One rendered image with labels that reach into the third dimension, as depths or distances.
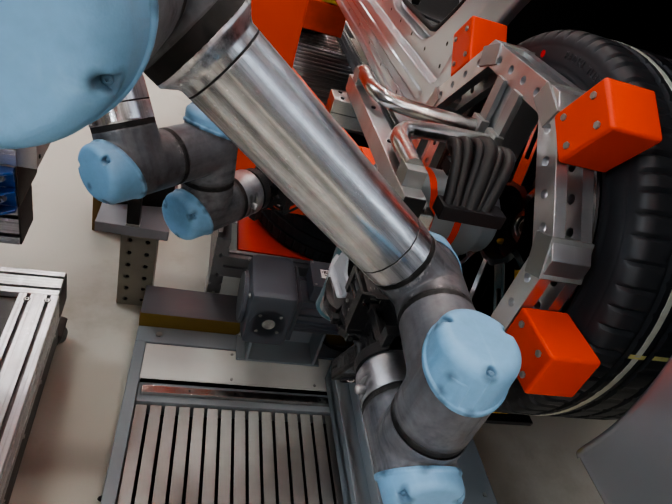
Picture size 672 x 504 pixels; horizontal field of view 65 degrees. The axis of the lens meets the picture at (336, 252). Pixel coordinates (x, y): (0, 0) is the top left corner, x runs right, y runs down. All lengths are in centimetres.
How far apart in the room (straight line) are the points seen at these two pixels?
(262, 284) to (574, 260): 81
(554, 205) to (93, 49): 58
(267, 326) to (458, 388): 98
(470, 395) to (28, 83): 34
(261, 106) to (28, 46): 19
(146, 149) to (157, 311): 99
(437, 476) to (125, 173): 45
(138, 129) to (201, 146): 9
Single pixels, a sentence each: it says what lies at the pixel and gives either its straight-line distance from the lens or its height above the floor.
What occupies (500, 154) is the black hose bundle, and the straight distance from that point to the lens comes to 71.
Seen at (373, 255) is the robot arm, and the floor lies 100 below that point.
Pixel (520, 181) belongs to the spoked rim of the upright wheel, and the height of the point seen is 93.
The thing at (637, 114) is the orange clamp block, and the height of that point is 114.
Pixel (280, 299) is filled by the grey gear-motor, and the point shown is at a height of 40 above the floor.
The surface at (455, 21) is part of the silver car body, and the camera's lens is 145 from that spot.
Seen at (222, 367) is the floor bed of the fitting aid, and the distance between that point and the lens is 156.
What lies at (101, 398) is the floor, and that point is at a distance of 157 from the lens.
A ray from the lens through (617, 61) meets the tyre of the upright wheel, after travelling 85.
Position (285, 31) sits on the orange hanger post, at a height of 97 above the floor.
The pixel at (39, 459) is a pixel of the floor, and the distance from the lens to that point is 149.
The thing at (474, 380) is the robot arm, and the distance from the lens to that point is 42.
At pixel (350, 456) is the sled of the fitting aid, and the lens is 140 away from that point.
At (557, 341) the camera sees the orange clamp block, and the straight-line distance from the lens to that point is 72.
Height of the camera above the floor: 126
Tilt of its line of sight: 34 degrees down
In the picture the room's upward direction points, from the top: 20 degrees clockwise
